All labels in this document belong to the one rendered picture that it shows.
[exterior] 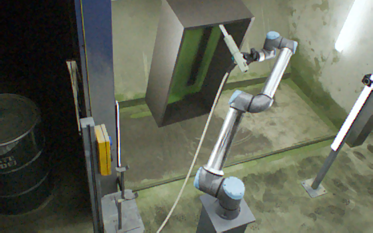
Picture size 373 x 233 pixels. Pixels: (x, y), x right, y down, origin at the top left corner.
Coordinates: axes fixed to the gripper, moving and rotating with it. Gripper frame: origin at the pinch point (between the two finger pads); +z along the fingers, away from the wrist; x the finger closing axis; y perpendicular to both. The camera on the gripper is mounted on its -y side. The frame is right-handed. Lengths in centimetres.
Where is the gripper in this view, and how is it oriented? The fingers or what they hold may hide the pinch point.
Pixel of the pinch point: (235, 60)
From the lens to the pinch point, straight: 258.5
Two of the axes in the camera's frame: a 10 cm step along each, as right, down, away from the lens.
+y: -3.2, 4.3, 8.4
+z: -8.6, 2.5, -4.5
